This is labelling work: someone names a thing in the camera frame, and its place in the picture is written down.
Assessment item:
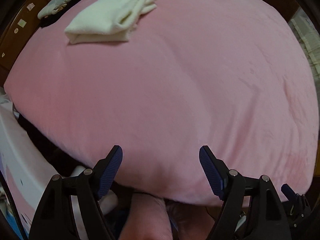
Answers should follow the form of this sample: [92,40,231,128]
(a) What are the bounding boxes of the white fluffy garment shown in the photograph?
[65,0,157,44]

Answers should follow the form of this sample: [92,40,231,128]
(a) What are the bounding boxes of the black item on bed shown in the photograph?
[40,0,81,28]

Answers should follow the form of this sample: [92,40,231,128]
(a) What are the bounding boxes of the white bedside cabinet with cartoon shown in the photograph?
[0,93,118,240]

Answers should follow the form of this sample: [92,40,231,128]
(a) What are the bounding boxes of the grey crumpled small cloth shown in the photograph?
[37,0,71,20]

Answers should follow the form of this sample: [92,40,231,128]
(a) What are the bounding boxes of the pink plush bed blanket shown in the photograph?
[4,0,319,205]

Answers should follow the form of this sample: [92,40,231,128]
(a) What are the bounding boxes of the pink pyjama legs of person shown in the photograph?
[119,193,215,239]

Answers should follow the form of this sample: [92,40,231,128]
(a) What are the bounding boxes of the brown wooden headboard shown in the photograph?
[1,0,51,87]

